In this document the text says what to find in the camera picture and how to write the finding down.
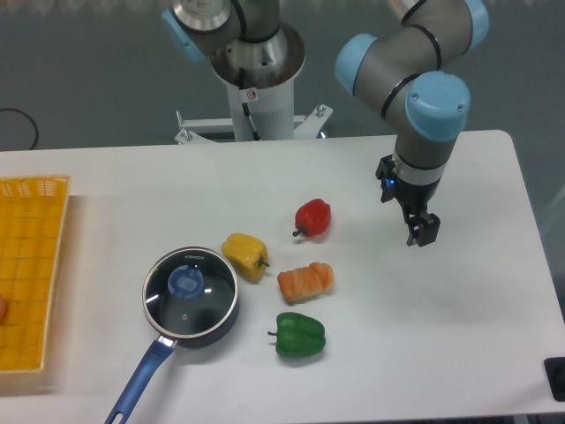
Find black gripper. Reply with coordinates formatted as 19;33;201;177
388;178;441;246

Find yellow bell pepper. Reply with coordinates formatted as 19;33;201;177
221;232;270;283

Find black cable on floor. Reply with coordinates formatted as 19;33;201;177
0;107;39;151

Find black device at table edge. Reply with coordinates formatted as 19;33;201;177
544;357;565;402

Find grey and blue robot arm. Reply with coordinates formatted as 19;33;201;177
162;1;489;246

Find blue saucepan with handle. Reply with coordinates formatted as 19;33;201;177
106;246;239;423

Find green bell pepper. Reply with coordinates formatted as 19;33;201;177
268;312;326;358

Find red bell pepper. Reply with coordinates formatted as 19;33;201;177
292;199;331;238

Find toy bread loaf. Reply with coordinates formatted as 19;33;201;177
277;262;335;303

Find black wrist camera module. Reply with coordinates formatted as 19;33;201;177
375;155;396;203

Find yellow plastic basket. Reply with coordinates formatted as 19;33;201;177
1;175;71;375

